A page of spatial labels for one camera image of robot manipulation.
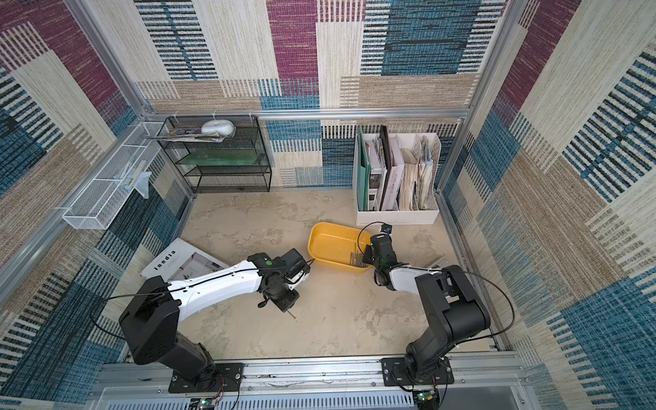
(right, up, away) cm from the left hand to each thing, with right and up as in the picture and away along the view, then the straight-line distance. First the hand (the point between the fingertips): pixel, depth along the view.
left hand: (289, 299), depth 84 cm
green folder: (+25, +40, +3) cm, 47 cm away
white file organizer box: (+37, +40, +12) cm, 56 cm away
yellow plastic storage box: (+14, +15, +15) cm, 25 cm away
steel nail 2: (+1, -5, +1) cm, 6 cm away
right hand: (+29, +16, +13) cm, 35 cm away
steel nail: (+23, +10, +13) cm, 29 cm away
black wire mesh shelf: (-31, +51, +19) cm, 63 cm away
